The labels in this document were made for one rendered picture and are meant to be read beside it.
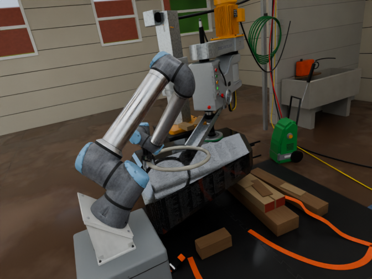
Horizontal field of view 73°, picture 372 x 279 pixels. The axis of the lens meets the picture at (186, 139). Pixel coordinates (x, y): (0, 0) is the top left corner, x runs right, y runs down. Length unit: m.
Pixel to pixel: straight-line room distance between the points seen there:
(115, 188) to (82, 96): 7.07
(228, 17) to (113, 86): 5.94
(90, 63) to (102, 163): 7.02
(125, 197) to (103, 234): 0.18
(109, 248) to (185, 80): 0.88
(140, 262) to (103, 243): 0.19
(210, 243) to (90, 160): 1.40
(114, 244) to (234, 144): 1.55
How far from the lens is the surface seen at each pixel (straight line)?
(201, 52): 2.18
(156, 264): 1.31
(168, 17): 2.94
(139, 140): 1.67
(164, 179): 2.13
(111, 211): 1.22
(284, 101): 4.98
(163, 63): 1.32
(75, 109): 8.23
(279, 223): 2.47
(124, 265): 1.28
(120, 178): 1.19
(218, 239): 2.32
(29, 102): 8.23
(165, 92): 3.03
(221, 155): 2.35
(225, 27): 2.80
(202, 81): 2.24
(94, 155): 1.22
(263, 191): 2.65
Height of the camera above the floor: 1.74
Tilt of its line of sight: 21 degrees down
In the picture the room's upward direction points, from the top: 8 degrees counter-clockwise
